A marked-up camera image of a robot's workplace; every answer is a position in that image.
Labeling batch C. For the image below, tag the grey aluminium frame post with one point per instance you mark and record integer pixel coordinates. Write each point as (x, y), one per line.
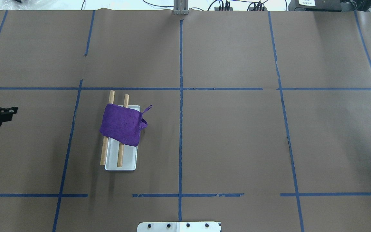
(180, 7)

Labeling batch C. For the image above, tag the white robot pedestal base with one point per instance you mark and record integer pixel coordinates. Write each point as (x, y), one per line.
(191, 226)

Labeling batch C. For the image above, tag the wooden rack rod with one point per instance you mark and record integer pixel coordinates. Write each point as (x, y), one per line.
(106, 139)
(121, 145)

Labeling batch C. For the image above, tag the white towel rack base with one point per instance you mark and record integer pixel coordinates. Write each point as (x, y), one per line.
(129, 157)

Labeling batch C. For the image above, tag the black box with label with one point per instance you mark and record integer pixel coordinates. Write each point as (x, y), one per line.
(315, 5)

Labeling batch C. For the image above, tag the purple towel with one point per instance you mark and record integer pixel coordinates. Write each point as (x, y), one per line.
(123, 124)

